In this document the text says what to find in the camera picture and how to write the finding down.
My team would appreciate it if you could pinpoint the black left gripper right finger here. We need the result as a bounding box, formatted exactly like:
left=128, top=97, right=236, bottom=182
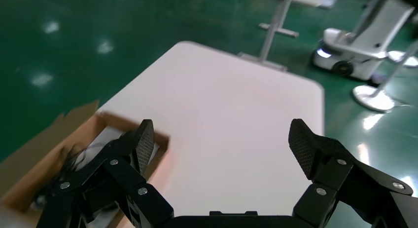
left=288, top=118, right=418, bottom=228

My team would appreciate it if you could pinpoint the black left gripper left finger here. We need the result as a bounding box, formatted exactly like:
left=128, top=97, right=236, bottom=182
left=52, top=119, right=174, bottom=228

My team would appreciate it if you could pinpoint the black power cable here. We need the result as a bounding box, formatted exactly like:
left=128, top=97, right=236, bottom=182
left=32, top=143, right=131, bottom=209

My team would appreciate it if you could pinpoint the open brown cardboard box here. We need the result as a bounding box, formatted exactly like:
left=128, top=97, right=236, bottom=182
left=0, top=100, right=171, bottom=228

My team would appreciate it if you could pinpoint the white round stand base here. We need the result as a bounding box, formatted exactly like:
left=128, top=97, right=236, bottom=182
left=352, top=40, right=418, bottom=114

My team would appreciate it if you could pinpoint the white wheeled mobile robot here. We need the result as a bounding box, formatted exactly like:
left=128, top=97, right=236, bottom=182
left=311, top=0, right=416, bottom=82

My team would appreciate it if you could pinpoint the white side table frame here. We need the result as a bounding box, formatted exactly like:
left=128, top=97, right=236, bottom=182
left=238, top=0, right=342, bottom=73

